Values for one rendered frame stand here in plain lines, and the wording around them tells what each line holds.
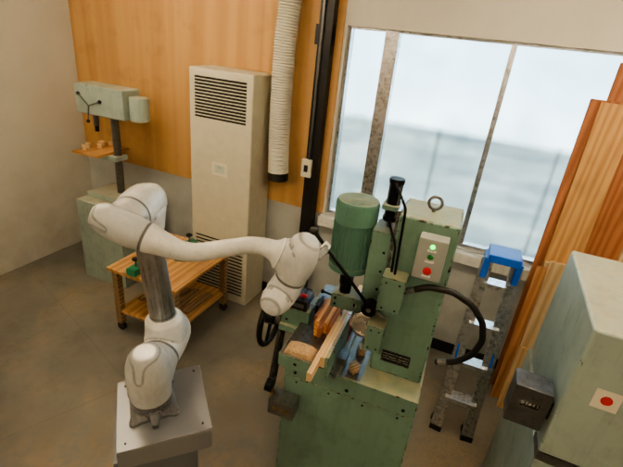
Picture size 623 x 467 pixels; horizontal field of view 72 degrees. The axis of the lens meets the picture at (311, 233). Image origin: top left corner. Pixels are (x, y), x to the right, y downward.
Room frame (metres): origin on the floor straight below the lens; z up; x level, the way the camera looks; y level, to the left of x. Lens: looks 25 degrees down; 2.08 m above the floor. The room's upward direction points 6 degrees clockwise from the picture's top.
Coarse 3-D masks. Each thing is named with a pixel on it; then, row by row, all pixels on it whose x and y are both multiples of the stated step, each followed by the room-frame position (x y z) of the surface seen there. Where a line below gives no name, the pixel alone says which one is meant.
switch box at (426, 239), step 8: (424, 232) 1.41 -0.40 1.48; (424, 240) 1.35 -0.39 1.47; (432, 240) 1.35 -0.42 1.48; (440, 240) 1.35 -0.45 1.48; (448, 240) 1.36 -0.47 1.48; (424, 248) 1.35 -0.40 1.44; (440, 248) 1.34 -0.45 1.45; (416, 256) 1.36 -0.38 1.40; (424, 256) 1.35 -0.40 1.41; (440, 256) 1.33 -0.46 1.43; (416, 264) 1.36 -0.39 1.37; (424, 264) 1.35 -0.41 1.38; (432, 264) 1.34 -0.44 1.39; (440, 264) 1.33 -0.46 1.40; (416, 272) 1.35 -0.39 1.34; (432, 272) 1.34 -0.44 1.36; (440, 272) 1.33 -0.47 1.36; (432, 280) 1.34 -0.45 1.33
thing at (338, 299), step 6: (336, 288) 1.62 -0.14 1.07; (336, 294) 1.58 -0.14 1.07; (342, 294) 1.58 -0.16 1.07; (348, 294) 1.59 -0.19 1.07; (354, 294) 1.59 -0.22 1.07; (336, 300) 1.58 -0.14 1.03; (342, 300) 1.57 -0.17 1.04; (348, 300) 1.56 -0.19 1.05; (354, 300) 1.56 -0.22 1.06; (336, 306) 1.58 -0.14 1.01; (342, 306) 1.57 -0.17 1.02; (348, 306) 1.56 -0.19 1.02
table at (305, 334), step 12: (324, 288) 1.88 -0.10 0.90; (288, 324) 1.59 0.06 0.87; (300, 324) 1.56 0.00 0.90; (312, 324) 1.57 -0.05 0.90; (300, 336) 1.48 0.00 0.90; (312, 336) 1.49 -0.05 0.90; (324, 336) 1.49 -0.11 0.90; (288, 360) 1.35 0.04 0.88; (300, 360) 1.33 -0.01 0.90; (312, 360) 1.34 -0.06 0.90; (324, 372) 1.30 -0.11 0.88
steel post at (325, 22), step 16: (336, 0) 2.97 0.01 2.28; (320, 16) 2.99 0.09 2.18; (336, 16) 3.00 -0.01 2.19; (320, 32) 2.97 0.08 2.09; (320, 48) 2.97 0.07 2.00; (320, 64) 2.98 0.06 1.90; (320, 80) 2.98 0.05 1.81; (320, 96) 2.97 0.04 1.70; (320, 112) 2.97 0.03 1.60; (320, 128) 2.97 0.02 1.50; (320, 144) 2.97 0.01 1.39; (304, 160) 2.97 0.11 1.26; (320, 160) 3.00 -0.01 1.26; (304, 176) 2.97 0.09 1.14; (304, 192) 2.99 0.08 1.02; (304, 208) 2.99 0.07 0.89; (304, 224) 2.98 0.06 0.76
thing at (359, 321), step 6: (360, 312) 1.45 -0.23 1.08; (354, 318) 1.45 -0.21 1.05; (360, 318) 1.44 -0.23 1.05; (366, 318) 1.43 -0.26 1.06; (354, 324) 1.45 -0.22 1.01; (360, 324) 1.44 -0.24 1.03; (366, 324) 1.43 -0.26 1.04; (354, 330) 1.45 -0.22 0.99; (360, 330) 1.44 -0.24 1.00; (360, 336) 1.44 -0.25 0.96
